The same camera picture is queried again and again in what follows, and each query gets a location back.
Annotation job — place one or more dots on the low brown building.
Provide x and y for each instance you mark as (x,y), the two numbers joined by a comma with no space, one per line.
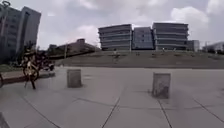
(75,46)

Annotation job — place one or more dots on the tall grey building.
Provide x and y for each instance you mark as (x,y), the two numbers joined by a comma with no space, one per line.
(17,31)

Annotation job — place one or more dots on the brown grassy embankment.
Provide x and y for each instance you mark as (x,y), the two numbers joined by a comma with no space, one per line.
(143,60)

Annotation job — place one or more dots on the grey layered office building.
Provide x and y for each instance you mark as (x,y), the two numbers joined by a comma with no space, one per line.
(143,37)

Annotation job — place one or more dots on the low grey building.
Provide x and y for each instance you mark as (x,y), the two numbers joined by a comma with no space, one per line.
(215,46)

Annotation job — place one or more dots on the grey stone bollard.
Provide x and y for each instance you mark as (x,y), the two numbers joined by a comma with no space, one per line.
(74,78)
(161,85)

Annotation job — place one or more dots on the yellow bicycle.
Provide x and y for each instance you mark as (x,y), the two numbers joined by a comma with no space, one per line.
(31,69)

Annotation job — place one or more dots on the grey concrete slab pavement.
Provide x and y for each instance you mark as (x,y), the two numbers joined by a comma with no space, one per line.
(123,90)

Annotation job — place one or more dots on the row of parked bicycles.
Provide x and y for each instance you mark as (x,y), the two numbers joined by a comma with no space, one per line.
(45,61)

